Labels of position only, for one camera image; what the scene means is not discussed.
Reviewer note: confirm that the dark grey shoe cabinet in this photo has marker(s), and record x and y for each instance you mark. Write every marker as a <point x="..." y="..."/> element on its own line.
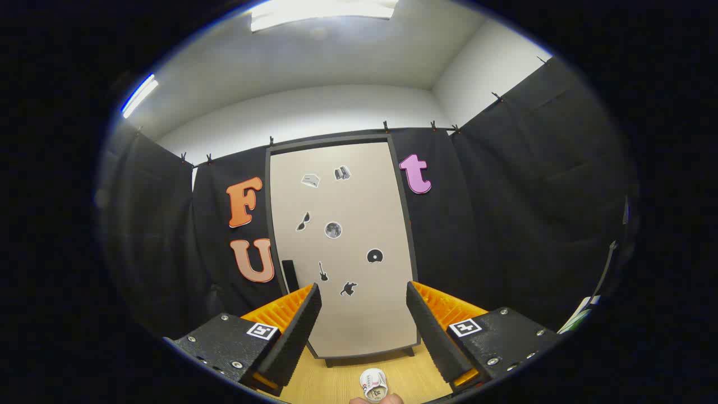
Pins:
<point x="331" y="142"/>

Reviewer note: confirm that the black backdrop cloth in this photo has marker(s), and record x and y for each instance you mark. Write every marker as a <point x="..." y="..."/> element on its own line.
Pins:
<point x="505" y="224"/>

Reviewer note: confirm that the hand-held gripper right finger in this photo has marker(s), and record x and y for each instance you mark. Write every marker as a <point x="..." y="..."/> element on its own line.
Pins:
<point x="432" y="336"/>

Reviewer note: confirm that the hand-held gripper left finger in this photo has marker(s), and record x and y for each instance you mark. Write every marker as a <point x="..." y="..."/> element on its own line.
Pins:
<point x="297" y="336"/>

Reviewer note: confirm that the row of black cloth clips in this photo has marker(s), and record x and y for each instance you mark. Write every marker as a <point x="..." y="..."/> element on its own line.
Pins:
<point x="386" y="127"/>

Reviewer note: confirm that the ceiling strip light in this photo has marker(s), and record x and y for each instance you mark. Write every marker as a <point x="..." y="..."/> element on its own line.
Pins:
<point x="140" y="95"/>

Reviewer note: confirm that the white canvas shoe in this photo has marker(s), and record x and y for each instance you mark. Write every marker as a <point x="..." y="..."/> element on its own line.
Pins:
<point x="373" y="384"/>

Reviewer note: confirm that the ceiling light panel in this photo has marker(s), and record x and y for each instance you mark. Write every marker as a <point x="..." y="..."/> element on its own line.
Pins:
<point x="320" y="14"/>

